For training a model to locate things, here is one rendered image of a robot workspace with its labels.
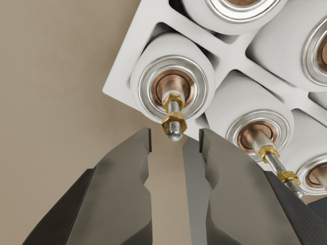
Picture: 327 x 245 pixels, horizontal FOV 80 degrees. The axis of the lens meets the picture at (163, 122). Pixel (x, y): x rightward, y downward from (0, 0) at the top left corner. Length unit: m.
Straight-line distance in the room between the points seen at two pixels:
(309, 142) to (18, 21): 0.57
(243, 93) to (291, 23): 0.08
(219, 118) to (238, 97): 0.03
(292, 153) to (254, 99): 0.11
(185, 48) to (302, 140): 0.21
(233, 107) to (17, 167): 0.67
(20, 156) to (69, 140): 0.17
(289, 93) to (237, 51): 0.10
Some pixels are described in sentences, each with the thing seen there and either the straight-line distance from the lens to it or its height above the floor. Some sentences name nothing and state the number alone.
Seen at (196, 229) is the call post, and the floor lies 0.25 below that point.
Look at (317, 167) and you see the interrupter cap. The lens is 0.34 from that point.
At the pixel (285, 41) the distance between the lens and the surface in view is 0.25.
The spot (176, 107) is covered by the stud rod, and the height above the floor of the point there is 0.31.
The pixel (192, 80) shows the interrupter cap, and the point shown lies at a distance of 0.21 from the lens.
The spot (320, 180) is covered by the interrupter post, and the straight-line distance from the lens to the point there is 0.34.
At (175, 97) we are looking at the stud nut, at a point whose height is 0.29.
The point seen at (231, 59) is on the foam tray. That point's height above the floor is 0.18.
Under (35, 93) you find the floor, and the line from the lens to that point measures 0.59.
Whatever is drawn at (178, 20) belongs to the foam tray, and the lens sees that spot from 0.27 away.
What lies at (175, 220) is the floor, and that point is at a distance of 0.80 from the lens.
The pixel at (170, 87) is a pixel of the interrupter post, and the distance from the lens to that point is 0.19.
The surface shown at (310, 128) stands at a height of 0.21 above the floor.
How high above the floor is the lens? 0.45
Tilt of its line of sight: 61 degrees down
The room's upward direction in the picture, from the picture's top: 177 degrees counter-clockwise
